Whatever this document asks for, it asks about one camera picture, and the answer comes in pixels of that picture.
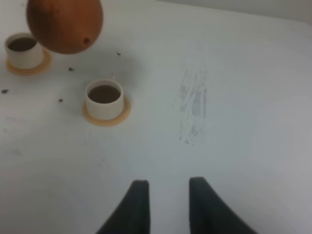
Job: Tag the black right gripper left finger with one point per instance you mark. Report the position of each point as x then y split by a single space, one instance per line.
132 215

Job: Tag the white teacup far right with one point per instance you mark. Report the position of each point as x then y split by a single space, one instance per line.
104 99

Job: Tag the brown clay teapot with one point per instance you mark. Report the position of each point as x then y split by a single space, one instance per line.
65 26

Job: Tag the white teacup near teapot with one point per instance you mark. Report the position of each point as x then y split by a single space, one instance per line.
23 51

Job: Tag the orange coaster far right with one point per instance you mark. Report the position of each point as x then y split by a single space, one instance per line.
108 123

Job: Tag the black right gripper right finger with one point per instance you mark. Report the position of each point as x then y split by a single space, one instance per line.
209 214

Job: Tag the orange coaster near teapot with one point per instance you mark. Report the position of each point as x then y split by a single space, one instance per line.
33 71

